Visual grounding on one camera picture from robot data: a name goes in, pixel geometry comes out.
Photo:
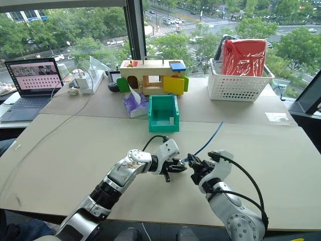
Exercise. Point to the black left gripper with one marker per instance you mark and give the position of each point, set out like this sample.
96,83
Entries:
170,167

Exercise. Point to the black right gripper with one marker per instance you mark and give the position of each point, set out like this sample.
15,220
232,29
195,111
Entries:
201,172

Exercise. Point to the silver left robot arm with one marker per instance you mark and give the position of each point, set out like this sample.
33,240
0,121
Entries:
120,173

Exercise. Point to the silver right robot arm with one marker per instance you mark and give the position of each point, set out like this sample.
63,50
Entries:
235,213

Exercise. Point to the green plastic bin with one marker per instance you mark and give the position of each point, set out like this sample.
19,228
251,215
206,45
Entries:
163,125

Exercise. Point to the white coupler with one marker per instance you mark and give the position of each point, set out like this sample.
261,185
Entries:
171,120

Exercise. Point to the purple tissue pack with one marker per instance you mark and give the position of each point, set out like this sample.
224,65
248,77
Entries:
135,104

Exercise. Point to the white perforated plastic basket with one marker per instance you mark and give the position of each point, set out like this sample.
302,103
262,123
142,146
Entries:
235,88

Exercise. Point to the clear plastic label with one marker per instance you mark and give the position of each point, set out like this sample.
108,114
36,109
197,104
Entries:
276,117

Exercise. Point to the wooden lock box toy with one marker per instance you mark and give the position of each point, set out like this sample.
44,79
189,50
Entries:
153,72

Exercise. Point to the black handheld controller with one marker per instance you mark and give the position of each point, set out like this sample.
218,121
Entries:
113,80

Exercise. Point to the blue ribbon packet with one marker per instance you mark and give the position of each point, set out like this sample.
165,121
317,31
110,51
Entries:
280,88

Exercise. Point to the red plastic bag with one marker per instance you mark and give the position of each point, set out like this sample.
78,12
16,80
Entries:
244,57

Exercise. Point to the dark monitor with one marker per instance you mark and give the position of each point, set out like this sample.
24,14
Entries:
307,98

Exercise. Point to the white power adapter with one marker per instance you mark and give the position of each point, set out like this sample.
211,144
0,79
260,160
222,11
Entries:
82,81

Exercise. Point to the small crumpled white object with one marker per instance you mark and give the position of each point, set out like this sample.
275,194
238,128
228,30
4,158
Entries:
73,91

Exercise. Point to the clear plastic panel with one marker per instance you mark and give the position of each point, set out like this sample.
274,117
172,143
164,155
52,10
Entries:
96,64

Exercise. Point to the clear plastic cup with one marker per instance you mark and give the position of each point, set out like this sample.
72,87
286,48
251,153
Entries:
63,71

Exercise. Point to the blue denim cloth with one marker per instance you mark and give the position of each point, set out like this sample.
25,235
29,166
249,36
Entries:
25,229

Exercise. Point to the open laptop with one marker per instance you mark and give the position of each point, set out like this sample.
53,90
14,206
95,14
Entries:
32,85

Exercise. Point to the clear plastic bag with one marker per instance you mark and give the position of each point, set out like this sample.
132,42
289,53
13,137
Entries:
7,89

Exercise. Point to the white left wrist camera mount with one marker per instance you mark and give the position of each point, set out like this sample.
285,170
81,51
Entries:
168,149

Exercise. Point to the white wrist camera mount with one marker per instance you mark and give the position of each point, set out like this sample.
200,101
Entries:
224,167
168,149

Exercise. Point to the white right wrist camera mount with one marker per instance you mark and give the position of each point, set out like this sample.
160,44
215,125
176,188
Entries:
224,167

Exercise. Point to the dark window frame pillar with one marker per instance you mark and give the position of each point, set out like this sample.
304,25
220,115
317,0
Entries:
135,30

